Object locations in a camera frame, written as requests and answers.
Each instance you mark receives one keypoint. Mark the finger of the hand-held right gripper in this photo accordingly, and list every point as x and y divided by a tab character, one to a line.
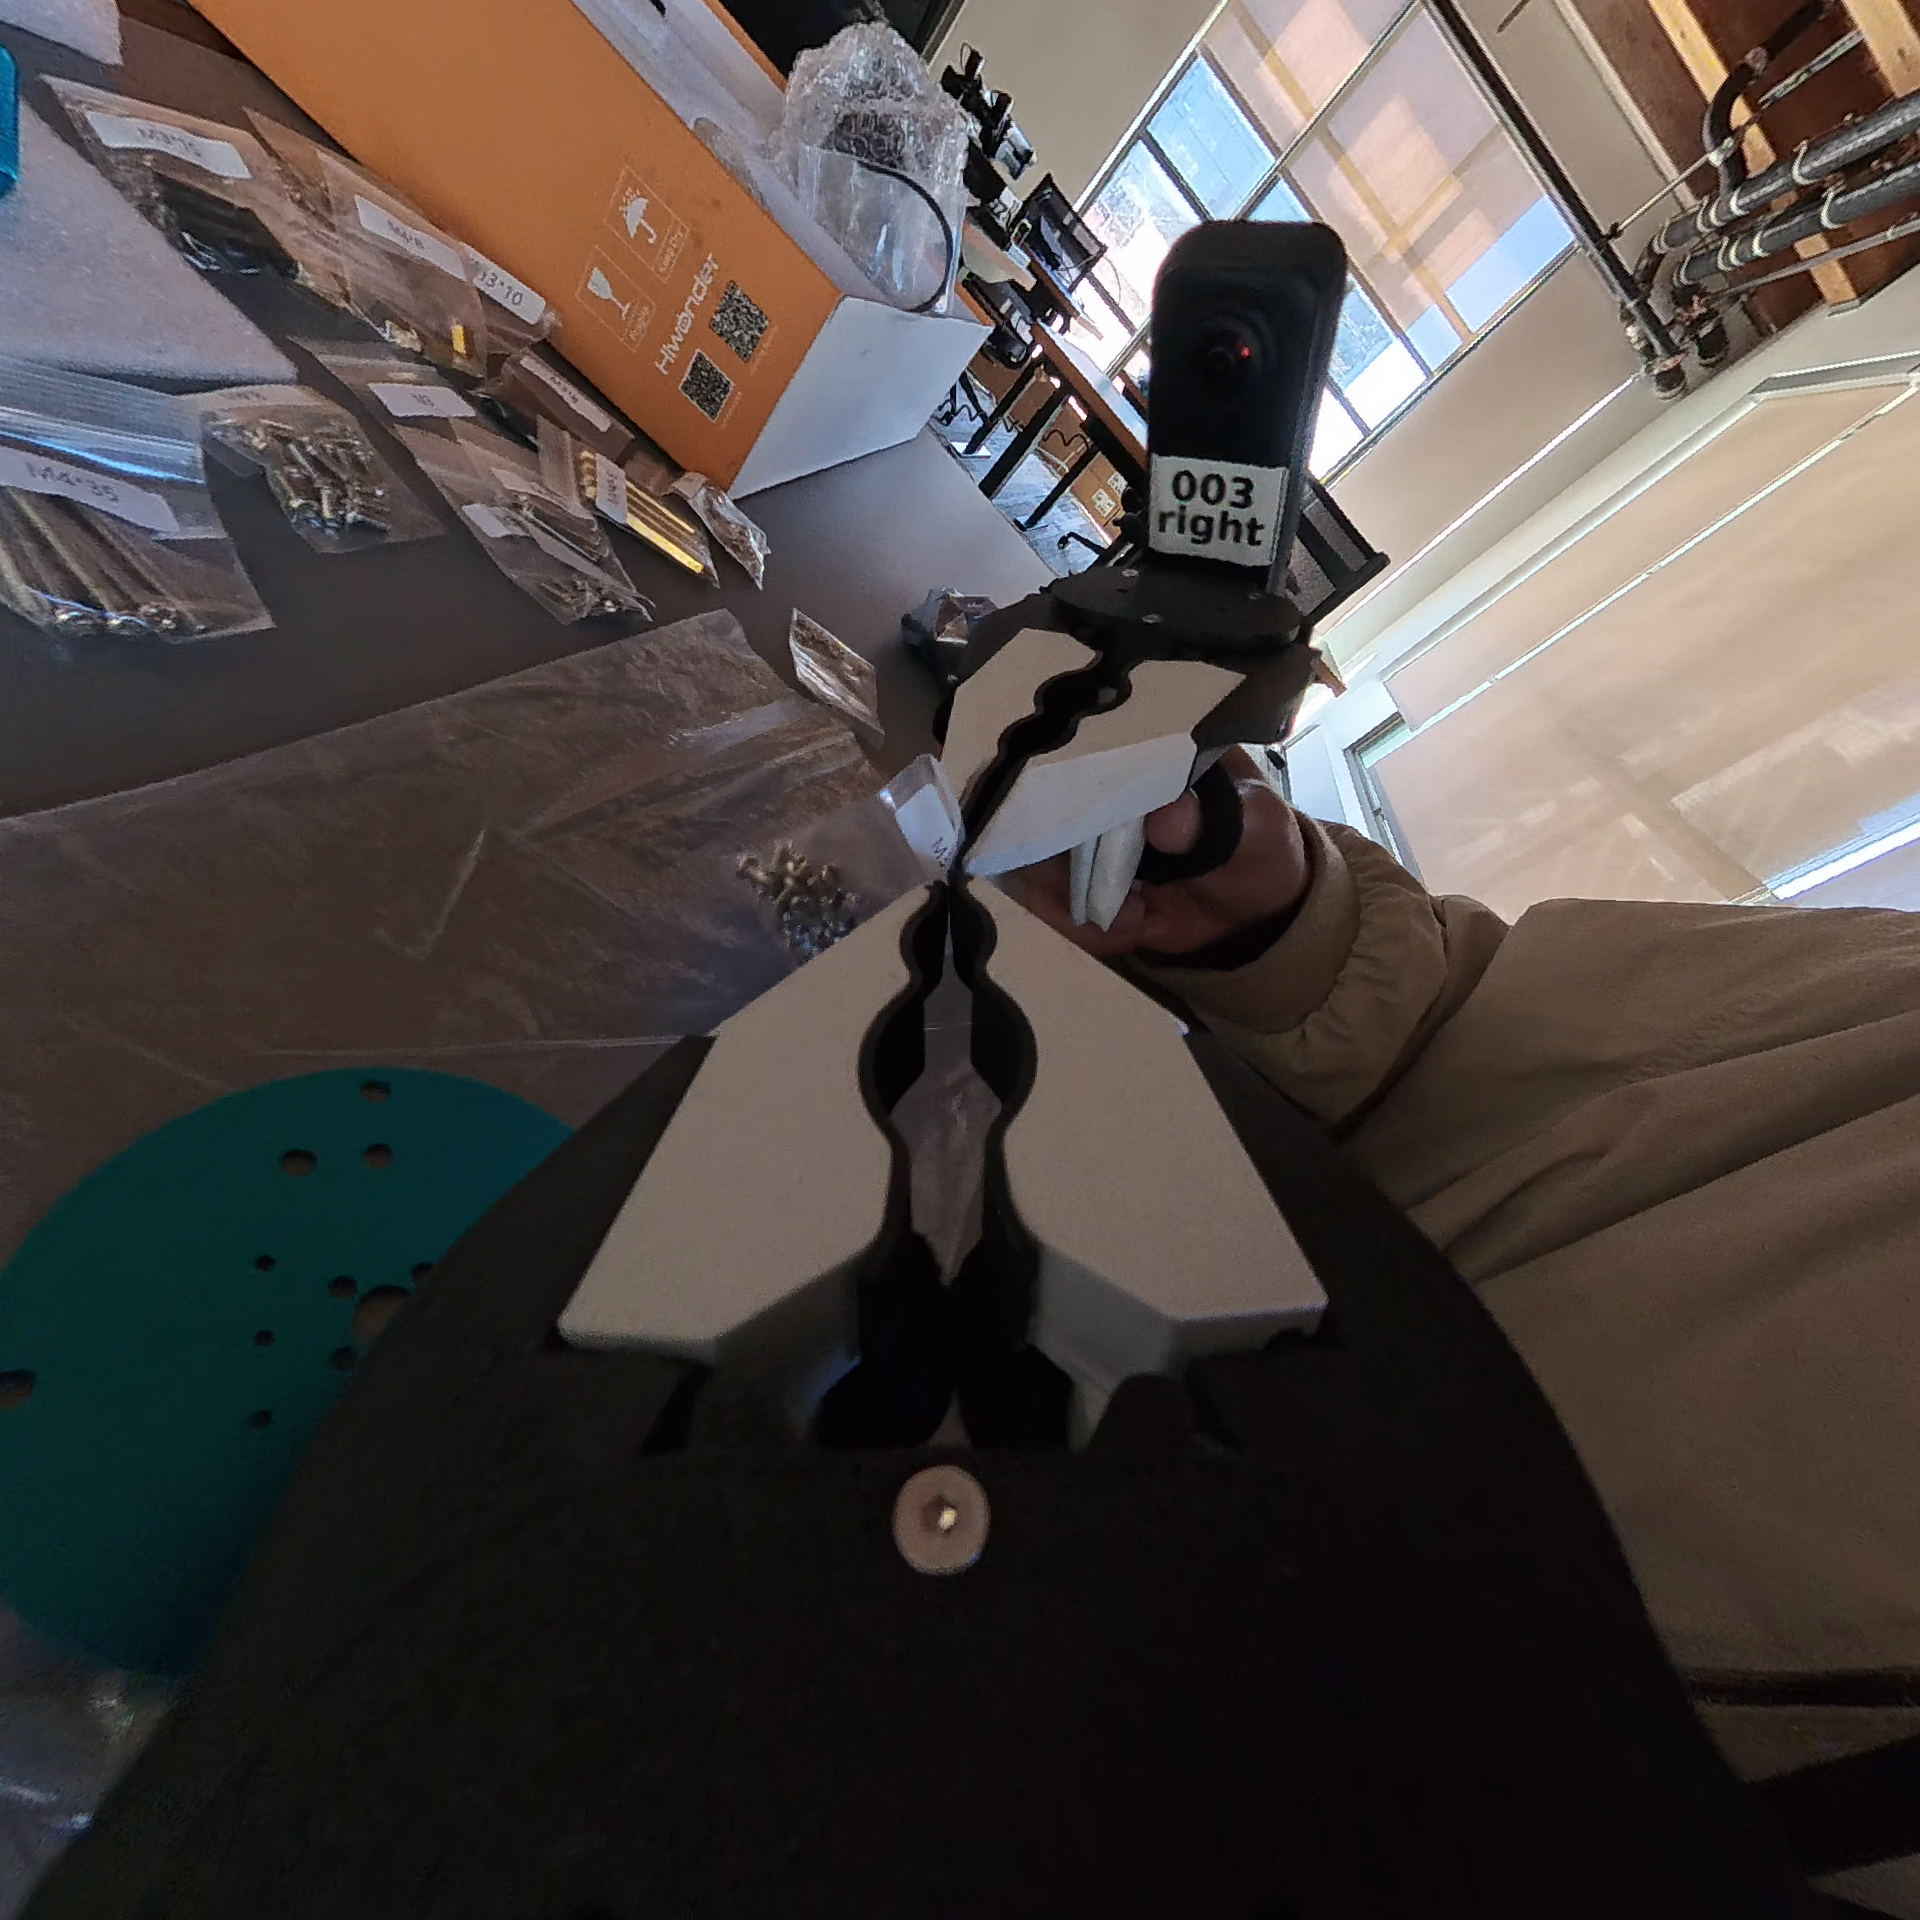
1110	779
1009	691

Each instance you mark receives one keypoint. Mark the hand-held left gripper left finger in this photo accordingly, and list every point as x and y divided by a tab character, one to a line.
720	1201

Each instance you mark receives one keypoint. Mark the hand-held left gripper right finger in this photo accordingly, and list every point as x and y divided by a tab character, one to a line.
1154	1201

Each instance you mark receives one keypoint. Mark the small labelled screw bag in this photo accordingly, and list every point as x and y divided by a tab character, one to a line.
802	896

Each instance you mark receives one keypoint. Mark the person's right forearm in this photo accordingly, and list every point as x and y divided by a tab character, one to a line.
1499	1019

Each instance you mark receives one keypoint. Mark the wooden background desk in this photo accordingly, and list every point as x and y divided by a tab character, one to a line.
1050	375

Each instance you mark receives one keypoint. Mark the person's right hand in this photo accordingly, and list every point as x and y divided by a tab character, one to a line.
1215	921

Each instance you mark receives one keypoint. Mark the silver foil bag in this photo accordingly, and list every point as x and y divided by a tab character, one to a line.
937	621

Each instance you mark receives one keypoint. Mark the large clear plastic bag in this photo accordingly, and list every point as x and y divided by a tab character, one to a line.
376	901

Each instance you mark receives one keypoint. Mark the large window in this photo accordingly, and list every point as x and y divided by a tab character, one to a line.
1201	135

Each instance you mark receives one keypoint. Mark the teal round metal plate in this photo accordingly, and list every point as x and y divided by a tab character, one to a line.
181	1349

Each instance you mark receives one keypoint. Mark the bubble wrap bundle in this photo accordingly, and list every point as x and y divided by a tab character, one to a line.
862	135

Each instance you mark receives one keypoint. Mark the person's beige jacket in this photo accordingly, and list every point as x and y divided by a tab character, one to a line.
1723	1499

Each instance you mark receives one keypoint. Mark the ceiling pipes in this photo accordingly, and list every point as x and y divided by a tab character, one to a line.
1770	195

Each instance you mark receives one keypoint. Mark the pile of clear hardware packets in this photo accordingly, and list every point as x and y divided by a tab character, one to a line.
315	465

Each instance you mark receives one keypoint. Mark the orange cardboard box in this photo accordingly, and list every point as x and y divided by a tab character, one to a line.
494	148

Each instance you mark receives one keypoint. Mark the white foam sheet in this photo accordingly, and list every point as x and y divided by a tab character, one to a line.
106	283

